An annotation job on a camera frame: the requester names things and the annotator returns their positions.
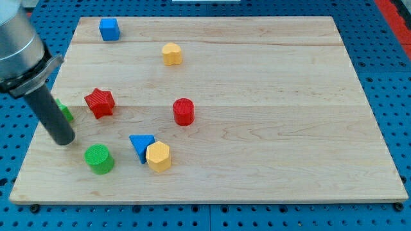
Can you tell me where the yellow heart block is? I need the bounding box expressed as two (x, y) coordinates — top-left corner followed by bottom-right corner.
(162, 42), (183, 66)

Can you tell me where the yellow hexagon block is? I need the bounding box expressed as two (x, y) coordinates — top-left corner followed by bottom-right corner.
(146, 141), (171, 173)

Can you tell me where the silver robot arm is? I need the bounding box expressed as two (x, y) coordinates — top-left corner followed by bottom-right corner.
(1, 0), (75, 145)

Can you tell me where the red cylinder block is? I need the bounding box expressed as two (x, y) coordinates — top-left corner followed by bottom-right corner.
(173, 98), (195, 126)

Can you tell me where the wooden board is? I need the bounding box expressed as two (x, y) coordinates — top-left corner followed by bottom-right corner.
(10, 16), (408, 205)

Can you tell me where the blue triangle block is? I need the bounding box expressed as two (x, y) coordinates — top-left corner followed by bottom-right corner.
(129, 135), (155, 164)

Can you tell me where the green cylinder block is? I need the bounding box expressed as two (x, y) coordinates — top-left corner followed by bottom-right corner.
(84, 144), (114, 175)

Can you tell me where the red star block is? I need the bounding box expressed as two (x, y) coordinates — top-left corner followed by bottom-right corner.
(84, 88), (115, 119)

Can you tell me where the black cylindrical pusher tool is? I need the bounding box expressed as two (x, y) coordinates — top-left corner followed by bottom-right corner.
(23, 84), (75, 146)

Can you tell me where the green star block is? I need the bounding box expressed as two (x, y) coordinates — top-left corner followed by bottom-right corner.
(56, 98), (74, 122)

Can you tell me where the blue cube block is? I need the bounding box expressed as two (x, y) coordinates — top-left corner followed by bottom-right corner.
(99, 18), (120, 41)

